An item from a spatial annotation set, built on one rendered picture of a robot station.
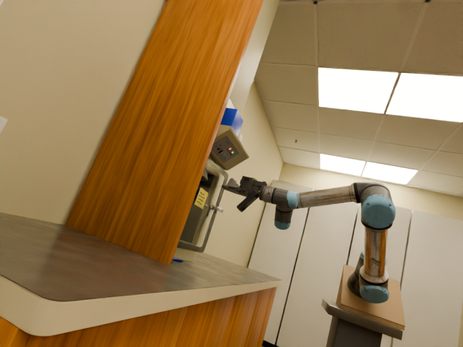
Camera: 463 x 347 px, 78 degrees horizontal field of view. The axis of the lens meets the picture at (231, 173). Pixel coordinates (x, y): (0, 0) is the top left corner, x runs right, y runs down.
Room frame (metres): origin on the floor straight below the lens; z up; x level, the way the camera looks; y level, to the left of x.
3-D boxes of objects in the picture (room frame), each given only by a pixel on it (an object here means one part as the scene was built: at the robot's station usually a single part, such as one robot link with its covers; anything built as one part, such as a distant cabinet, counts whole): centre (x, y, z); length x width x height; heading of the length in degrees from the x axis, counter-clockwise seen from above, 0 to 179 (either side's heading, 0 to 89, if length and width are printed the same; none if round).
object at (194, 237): (1.25, 0.08, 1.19); 0.30 x 0.01 x 0.40; 152
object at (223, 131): (1.24, 0.05, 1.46); 0.32 x 0.11 x 0.10; 158
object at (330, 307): (1.54, -0.84, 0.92); 0.32 x 0.32 x 0.04; 74
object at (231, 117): (1.15, 0.09, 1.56); 0.10 x 0.10 x 0.09; 68
